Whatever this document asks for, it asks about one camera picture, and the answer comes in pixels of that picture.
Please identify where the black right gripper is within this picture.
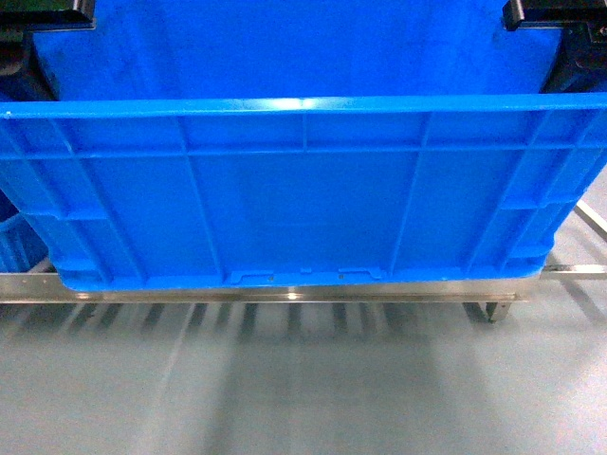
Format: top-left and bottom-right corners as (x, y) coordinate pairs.
(502, 0), (606, 94)

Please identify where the blue crate on shelf left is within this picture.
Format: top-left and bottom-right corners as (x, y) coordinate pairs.
(0, 192), (48, 273)

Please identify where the large blue plastic crate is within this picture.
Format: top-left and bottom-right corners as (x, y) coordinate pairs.
(1, 1), (606, 291)

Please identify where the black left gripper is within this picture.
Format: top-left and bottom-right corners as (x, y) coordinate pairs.
(1, 0), (96, 101)

